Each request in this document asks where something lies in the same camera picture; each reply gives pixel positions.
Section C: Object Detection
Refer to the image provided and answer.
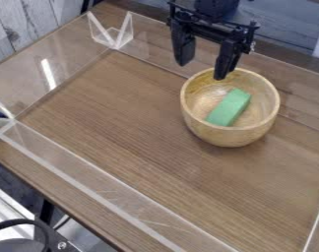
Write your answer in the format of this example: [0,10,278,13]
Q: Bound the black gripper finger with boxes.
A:
[170,13,196,66]
[212,39,240,81]

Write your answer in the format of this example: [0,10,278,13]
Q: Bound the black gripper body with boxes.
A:
[167,0,259,54]

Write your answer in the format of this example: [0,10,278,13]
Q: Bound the green rectangular block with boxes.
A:
[204,89,251,127]

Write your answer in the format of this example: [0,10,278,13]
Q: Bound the brown wooden bowl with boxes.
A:
[179,68,279,148]

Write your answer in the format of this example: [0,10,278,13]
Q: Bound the black table leg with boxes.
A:
[40,200,53,225]

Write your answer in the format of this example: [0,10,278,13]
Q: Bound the black metal clamp base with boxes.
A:
[33,220,80,252]

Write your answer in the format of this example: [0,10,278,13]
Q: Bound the clear acrylic corner bracket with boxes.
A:
[87,12,132,50]

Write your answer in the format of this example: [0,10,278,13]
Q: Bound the clear acrylic wall panel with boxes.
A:
[0,13,238,252]

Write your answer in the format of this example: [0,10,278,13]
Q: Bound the black cable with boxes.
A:
[0,219,51,252]

